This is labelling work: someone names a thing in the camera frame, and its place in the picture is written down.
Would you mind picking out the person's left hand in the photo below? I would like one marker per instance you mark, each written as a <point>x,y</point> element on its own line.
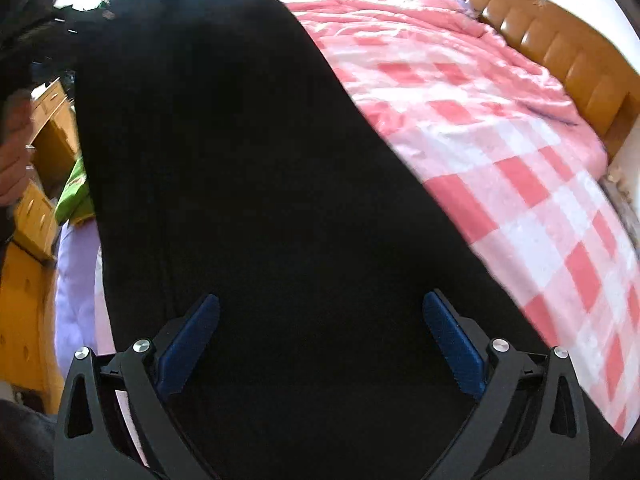
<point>15,155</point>

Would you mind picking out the green bag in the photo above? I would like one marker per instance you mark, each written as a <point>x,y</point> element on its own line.
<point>75,192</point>

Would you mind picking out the nightstand with floral cloth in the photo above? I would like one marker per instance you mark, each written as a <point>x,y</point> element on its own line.
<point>621,187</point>

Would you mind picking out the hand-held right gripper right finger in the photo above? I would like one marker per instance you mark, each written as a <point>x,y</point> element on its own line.
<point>452,345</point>

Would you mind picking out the person's dark clothing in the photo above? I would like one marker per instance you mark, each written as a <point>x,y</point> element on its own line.
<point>25,445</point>

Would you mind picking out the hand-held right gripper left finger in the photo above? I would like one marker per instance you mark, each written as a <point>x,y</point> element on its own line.
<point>187,345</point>

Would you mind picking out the pink checkered bed sheet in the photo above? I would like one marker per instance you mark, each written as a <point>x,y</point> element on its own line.
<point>525,200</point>

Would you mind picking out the pink quilt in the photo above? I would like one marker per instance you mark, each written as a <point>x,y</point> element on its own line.
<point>400,10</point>

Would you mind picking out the purple cloth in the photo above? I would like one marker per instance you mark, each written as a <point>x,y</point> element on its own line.
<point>80,290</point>

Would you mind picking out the wooden padded headboard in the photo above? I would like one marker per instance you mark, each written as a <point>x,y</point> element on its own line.
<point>550,45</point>

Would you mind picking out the yellow wooden dresser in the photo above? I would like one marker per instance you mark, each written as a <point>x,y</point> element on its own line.
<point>35,280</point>

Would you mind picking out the black pants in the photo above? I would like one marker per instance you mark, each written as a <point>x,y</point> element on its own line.
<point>250,185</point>

